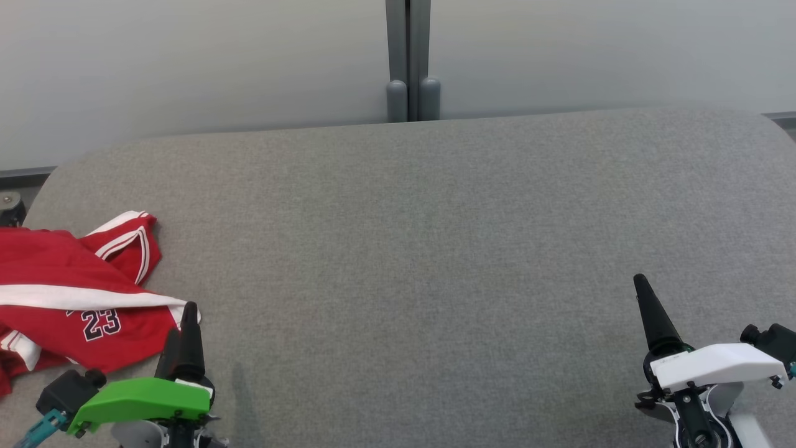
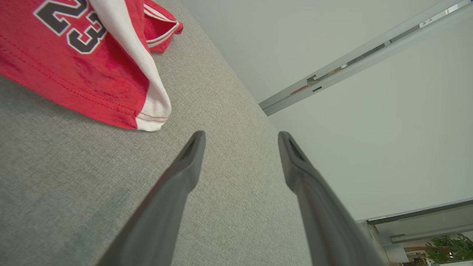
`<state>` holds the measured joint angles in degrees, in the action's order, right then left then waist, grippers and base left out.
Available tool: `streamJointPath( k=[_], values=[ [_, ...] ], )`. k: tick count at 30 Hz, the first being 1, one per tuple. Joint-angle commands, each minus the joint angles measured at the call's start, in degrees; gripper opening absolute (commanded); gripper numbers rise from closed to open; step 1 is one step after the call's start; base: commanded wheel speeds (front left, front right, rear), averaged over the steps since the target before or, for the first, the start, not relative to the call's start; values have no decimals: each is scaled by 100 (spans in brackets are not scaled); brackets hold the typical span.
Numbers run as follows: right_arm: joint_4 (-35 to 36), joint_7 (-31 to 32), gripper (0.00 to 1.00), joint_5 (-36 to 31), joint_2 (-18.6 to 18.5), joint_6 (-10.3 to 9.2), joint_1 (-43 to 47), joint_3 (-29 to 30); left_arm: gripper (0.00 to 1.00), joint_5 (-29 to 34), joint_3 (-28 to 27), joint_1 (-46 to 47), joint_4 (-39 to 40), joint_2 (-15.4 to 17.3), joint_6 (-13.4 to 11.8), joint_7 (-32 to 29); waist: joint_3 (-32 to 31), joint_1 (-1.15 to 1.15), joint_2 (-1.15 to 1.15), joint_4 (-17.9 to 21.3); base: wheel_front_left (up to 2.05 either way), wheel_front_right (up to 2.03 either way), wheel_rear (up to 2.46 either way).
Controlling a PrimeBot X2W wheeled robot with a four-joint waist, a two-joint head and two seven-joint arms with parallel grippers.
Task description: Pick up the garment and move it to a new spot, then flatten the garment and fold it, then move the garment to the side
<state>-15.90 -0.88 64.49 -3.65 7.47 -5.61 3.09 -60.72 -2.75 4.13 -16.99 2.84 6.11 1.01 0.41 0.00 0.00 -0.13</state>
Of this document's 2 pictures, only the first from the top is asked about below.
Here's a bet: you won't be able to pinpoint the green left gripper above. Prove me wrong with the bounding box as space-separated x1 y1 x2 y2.
67 302 214 436

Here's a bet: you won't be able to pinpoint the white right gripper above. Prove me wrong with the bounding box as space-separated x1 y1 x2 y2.
632 273 788 394

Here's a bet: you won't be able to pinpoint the red basketball shorts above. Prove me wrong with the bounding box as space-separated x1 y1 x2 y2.
0 283 201 399

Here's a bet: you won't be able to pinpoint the black round caster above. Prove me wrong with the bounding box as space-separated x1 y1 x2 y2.
0 191 27 228

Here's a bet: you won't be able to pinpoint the grey fabric sofa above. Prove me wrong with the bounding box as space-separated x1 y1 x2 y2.
0 107 796 448

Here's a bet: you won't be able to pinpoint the teal left cable connector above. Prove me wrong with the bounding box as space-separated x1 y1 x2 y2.
12 409 67 448

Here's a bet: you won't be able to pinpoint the grey double partition post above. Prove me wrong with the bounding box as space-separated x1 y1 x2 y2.
385 0 442 123

